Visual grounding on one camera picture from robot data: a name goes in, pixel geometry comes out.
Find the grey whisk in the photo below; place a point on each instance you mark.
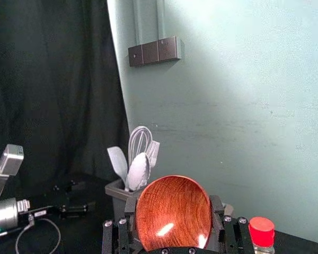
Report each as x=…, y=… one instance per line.
x=137, y=136

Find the grey wall conduit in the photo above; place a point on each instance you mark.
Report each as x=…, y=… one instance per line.
x=148, y=18

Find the reddish brown wooden spoon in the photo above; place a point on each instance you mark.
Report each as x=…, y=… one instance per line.
x=173, y=211

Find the grey spoon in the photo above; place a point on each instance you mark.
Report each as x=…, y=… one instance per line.
x=140, y=170

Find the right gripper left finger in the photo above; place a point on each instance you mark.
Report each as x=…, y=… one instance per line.
x=122, y=235

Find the grey utensil holder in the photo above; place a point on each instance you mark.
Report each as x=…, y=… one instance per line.
x=116, y=197

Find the grey slotted turner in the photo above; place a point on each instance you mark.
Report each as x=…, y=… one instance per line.
x=153, y=153

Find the black curtain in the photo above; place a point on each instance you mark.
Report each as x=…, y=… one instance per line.
x=55, y=87

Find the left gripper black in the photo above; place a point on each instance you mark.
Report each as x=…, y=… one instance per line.
x=49, y=206

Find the brown wall junction box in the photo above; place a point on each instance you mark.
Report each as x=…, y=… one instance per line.
x=153, y=51

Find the red capped clear bottle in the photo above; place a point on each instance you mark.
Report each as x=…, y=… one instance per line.
x=261, y=232

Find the grey spatula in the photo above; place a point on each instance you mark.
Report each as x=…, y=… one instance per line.
x=118, y=161

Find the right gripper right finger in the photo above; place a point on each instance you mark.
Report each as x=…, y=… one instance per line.
x=231, y=235

